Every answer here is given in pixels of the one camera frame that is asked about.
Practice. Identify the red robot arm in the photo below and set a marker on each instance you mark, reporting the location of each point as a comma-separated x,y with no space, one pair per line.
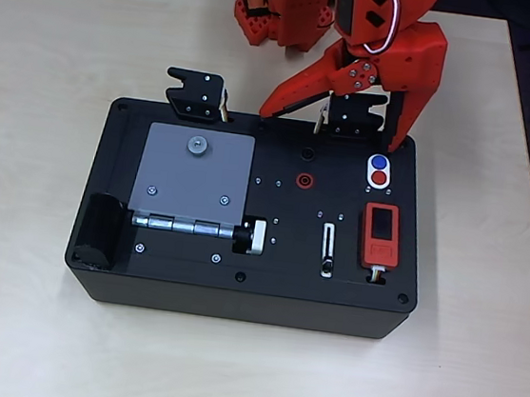
295,15

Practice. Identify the black cylindrical post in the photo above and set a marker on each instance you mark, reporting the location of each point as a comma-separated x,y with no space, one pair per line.
96,232

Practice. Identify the blue and red buttons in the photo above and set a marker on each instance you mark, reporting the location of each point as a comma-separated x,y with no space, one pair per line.
370,169

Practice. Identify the grey round door knob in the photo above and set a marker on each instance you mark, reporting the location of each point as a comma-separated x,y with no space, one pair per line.
197,145

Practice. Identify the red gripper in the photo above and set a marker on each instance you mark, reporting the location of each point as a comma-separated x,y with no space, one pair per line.
416,64

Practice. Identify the black probe holder bracket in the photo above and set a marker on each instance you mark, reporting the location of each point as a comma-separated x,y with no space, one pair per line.
351,117
195,92

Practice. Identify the grey hinged door plate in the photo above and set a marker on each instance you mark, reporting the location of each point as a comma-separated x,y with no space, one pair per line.
191,176

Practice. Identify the silver metal door hinge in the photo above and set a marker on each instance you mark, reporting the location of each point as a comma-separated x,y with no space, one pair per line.
180,225

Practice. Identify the black task board box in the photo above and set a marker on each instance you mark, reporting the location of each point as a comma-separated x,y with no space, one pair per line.
281,306

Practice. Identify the black banana socket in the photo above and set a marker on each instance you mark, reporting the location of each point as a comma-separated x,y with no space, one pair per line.
308,154

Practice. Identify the blue push button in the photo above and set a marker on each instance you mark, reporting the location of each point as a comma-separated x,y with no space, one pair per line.
378,162

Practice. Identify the red push button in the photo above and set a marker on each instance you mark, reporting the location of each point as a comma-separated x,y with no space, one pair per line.
380,177

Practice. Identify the red banana socket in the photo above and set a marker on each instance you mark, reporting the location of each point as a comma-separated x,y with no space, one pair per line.
305,181

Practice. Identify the red display module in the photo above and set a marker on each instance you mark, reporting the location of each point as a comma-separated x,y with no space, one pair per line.
380,250

